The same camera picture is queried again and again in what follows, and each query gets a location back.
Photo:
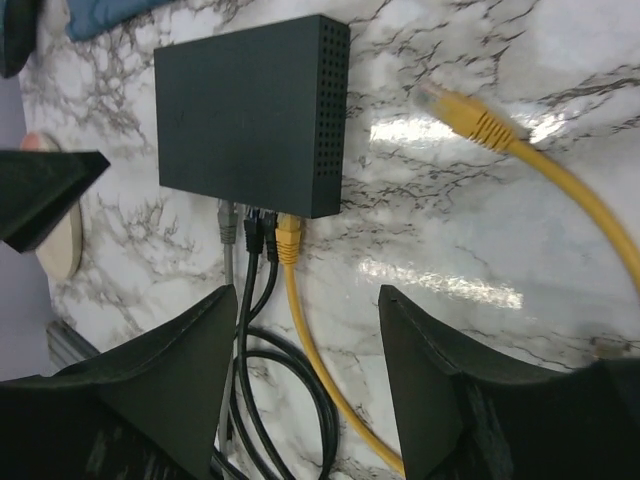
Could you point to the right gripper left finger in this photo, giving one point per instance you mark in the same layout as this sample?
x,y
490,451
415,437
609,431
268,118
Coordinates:
x,y
147,409

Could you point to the blue cloth placemat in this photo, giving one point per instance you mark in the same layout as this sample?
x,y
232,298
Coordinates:
x,y
89,18

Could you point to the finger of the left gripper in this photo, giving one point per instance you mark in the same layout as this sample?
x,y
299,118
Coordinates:
x,y
38,188

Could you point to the black network switch box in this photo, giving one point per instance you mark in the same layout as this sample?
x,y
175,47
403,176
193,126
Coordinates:
x,y
257,116

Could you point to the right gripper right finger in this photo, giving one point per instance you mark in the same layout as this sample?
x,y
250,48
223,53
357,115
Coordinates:
x,y
466,411

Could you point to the pink and cream plate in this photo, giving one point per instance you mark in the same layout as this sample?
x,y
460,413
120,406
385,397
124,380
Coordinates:
x,y
60,254

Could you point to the aluminium rail frame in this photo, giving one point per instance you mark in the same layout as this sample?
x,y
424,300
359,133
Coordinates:
x,y
66,347

